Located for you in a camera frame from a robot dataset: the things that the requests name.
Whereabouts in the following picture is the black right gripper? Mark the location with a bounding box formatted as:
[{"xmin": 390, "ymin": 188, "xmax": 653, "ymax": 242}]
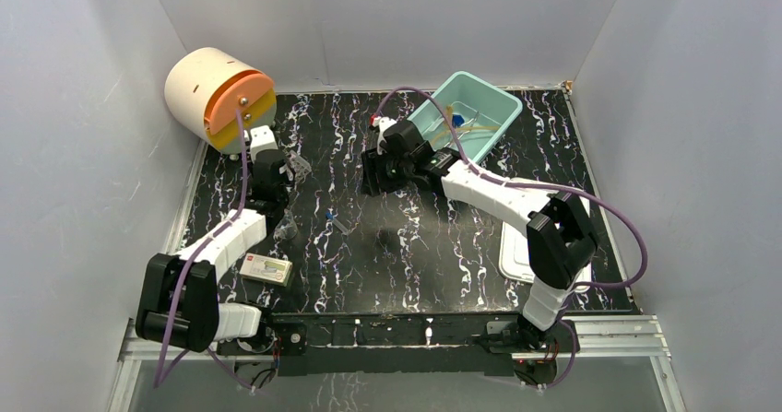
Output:
[{"xmin": 359, "ymin": 147, "xmax": 413, "ymax": 198}]

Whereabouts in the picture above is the amber rubber tube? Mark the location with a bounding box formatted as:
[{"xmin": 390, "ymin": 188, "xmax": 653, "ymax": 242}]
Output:
[{"xmin": 432, "ymin": 105, "xmax": 500, "ymax": 147}]

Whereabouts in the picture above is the mint green plastic bin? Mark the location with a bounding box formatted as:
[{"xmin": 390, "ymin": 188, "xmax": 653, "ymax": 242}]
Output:
[{"xmin": 408, "ymin": 71, "xmax": 523, "ymax": 163}]

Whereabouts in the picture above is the clear glass beaker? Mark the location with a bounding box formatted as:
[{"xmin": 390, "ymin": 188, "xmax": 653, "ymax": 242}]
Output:
[{"xmin": 273, "ymin": 209, "xmax": 299, "ymax": 241}]

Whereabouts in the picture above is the white plastic bin lid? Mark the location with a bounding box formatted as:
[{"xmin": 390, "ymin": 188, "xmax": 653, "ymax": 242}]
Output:
[{"xmin": 498, "ymin": 180, "xmax": 593, "ymax": 287}]

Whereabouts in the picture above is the white red slide box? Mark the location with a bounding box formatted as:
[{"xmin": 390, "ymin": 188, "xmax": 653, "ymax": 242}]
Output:
[{"xmin": 239, "ymin": 253, "xmax": 293, "ymax": 287}]

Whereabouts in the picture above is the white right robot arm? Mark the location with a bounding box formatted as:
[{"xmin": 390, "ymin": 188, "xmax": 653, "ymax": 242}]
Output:
[{"xmin": 361, "ymin": 116, "xmax": 598, "ymax": 351}]

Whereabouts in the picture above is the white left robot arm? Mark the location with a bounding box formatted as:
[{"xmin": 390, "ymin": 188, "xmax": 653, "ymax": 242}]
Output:
[{"xmin": 135, "ymin": 125, "xmax": 295, "ymax": 353}]

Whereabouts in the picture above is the white orange cylinder drum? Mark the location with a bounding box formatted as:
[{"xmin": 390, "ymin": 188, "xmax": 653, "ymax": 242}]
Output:
[{"xmin": 164, "ymin": 47, "xmax": 277, "ymax": 155}]

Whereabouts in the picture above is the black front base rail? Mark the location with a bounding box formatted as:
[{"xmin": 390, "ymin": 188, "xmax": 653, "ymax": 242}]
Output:
[{"xmin": 216, "ymin": 312, "xmax": 586, "ymax": 377}]

